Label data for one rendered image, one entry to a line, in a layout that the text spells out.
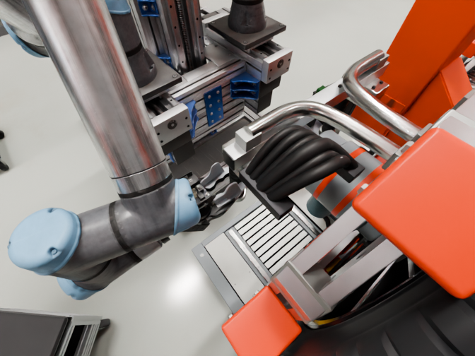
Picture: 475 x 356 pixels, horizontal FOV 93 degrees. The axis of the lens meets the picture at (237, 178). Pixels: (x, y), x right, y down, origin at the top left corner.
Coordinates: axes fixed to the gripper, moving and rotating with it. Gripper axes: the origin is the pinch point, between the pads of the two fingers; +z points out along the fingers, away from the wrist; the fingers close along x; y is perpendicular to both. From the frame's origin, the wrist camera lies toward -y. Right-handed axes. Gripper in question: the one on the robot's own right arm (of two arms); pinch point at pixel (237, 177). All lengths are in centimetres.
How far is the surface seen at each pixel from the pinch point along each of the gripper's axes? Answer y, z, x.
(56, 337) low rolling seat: -49, -68, 12
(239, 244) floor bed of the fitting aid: -75, 4, 3
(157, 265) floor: -83, -35, 23
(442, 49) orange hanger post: 9, 66, -7
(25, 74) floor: -84, -52, 246
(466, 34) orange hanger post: 14, 66, -9
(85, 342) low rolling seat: -67, -69, 9
